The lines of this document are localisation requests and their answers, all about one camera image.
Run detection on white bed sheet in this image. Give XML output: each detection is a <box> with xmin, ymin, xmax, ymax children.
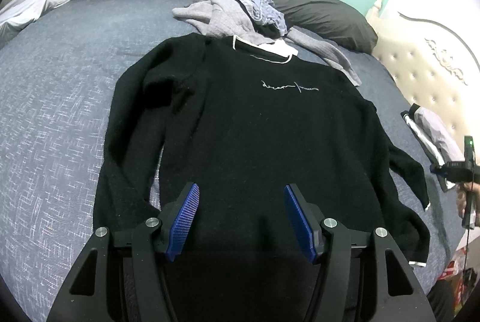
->
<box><xmin>0</xmin><ymin>0</ymin><xmax>74</xmax><ymax>41</ymax></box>

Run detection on thin dark cable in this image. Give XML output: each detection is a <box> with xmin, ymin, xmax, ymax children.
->
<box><xmin>462</xmin><ymin>226</ymin><xmax>475</xmax><ymax>293</ymax></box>

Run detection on red printed bag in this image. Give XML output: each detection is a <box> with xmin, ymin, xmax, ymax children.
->
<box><xmin>437</xmin><ymin>247</ymin><xmax>477</xmax><ymax>293</ymax></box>

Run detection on folded grey white garment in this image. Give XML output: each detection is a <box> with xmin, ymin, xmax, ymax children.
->
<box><xmin>401</xmin><ymin>103</ymin><xmax>456</xmax><ymax>173</ymax></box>

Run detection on black sweater with white trim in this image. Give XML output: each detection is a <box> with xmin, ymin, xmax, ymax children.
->
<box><xmin>92</xmin><ymin>33</ymin><xmax>432</xmax><ymax>268</ymax></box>

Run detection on blue striped shorts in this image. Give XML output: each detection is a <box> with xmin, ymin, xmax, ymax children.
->
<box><xmin>229</xmin><ymin>0</ymin><xmax>289</xmax><ymax>36</ymax></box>

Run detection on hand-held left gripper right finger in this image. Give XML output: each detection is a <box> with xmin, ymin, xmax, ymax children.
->
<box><xmin>284</xmin><ymin>184</ymin><xmax>437</xmax><ymax>322</ymax></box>

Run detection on cream tufted headboard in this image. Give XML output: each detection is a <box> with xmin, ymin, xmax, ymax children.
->
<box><xmin>365</xmin><ymin>0</ymin><xmax>480</xmax><ymax>173</ymax></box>

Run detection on person's dark trouser leg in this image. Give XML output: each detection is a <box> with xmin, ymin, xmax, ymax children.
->
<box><xmin>427</xmin><ymin>281</ymin><xmax>459</xmax><ymax>322</ymax></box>

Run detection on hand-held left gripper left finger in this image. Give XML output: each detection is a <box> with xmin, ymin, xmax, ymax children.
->
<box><xmin>46</xmin><ymin>183</ymin><xmax>200</xmax><ymax>322</ymax></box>

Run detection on person's right hand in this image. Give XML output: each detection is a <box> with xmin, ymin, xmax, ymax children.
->
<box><xmin>457</xmin><ymin>183</ymin><xmax>480</xmax><ymax>221</ymax></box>

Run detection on blue-grey bedspread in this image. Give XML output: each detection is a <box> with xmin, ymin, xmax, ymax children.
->
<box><xmin>0</xmin><ymin>0</ymin><xmax>466</xmax><ymax>322</ymax></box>

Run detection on light grey garment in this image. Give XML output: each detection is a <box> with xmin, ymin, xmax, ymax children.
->
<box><xmin>172</xmin><ymin>0</ymin><xmax>362</xmax><ymax>86</ymax></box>

